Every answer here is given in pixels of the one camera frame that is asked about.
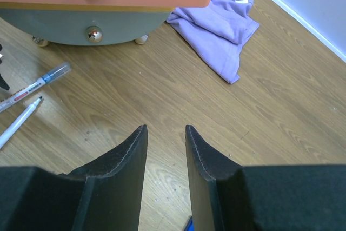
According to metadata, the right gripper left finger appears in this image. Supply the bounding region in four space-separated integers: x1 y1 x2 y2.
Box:
1 125 148 230

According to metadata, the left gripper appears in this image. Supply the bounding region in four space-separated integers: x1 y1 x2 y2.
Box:
0 44 11 91

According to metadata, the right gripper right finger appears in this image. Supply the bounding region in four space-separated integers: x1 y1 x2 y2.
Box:
185 125 345 230

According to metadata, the grey-green drawer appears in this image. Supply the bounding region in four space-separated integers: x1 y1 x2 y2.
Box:
1 9 169 46

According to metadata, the white pencil stub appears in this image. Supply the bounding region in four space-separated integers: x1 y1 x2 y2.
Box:
1 96 44 149

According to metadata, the blue white pen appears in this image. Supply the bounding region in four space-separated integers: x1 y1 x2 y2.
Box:
0 62 71 112

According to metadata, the purple cloth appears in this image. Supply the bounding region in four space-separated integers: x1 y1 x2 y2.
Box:
167 0 259 84

